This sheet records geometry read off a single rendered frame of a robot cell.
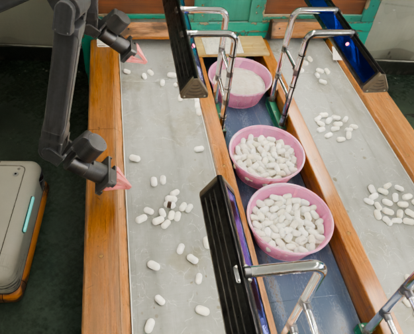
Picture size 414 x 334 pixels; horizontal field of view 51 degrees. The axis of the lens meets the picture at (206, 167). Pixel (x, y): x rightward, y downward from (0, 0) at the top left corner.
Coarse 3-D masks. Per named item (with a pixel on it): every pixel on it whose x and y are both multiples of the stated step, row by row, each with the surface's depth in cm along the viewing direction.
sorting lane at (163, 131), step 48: (144, 48) 191; (144, 96) 169; (144, 144) 151; (192, 144) 153; (144, 192) 136; (192, 192) 138; (144, 240) 125; (192, 240) 126; (144, 288) 114; (192, 288) 116
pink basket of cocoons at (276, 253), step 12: (264, 192) 139; (276, 192) 141; (288, 192) 142; (300, 192) 141; (312, 192) 139; (252, 204) 136; (324, 204) 136; (324, 216) 136; (252, 228) 127; (324, 228) 134; (324, 240) 130; (276, 252) 126; (288, 252) 122; (300, 252) 123; (312, 252) 124
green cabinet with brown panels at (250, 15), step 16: (112, 0) 179; (128, 0) 180; (144, 0) 181; (160, 0) 182; (192, 0) 185; (208, 0) 184; (224, 0) 187; (240, 0) 188; (256, 0) 188; (272, 0) 191; (288, 0) 192; (336, 0) 196; (352, 0) 197; (368, 0) 197; (128, 16) 184; (144, 16) 185; (160, 16) 186; (192, 16) 189; (208, 16) 190; (240, 16) 193; (256, 16) 194; (272, 16) 195; (288, 16) 196; (304, 16) 198; (352, 16) 202; (368, 16) 203
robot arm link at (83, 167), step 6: (72, 150) 113; (66, 156) 114; (72, 156) 113; (66, 162) 114; (72, 162) 113; (78, 162) 114; (84, 162) 115; (66, 168) 114; (72, 168) 114; (78, 168) 114; (84, 168) 115; (78, 174) 116
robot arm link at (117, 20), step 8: (112, 16) 146; (120, 16) 147; (88, 24) 146; (104, 24) 147; (112, 24) 148; (120, 24) 148; (128, 24) 149; (88, 32) 148; (96, 32) 148; (120, 32) 151
